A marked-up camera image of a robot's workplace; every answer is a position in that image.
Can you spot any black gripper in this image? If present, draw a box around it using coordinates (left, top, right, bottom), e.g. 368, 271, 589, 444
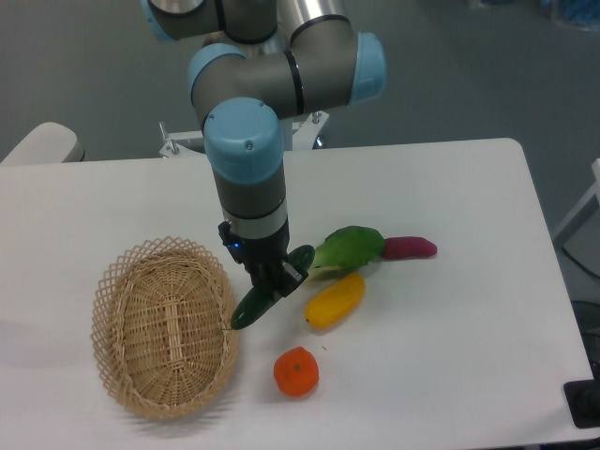
217, 220, 308, 300

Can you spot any dark green cucumber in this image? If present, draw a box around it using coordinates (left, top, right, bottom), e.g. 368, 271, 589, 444
231, 245, 315, 330

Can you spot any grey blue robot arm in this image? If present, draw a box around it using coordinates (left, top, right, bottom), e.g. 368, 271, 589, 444
142, 1, 387, 297

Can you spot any oval wicker basket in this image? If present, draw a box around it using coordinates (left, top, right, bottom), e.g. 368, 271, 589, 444
91, 236, 239, 420

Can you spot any yellow mango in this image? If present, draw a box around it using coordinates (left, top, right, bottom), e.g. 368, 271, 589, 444
305, 273, 366, 330

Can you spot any green bok choy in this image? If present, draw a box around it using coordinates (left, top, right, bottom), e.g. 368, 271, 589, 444
308, 225, 385, 278

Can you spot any orange tangerine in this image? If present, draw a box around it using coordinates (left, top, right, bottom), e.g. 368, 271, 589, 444
273, 347, 320, 398

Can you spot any purple sweet potato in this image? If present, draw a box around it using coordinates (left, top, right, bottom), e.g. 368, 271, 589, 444
382, 236, 438, 260

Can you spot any white chair seat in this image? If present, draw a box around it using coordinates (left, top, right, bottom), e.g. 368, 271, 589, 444
1, 122, 85, 167

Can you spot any black device at table edge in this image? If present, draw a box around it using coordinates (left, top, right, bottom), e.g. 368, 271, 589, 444
563, 379, 599, 429

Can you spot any blue object top right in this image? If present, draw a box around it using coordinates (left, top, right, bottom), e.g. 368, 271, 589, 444
533, 0, 599, 33

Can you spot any white furniture frame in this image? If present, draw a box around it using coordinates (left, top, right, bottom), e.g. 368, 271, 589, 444
551, 158, 599, 249

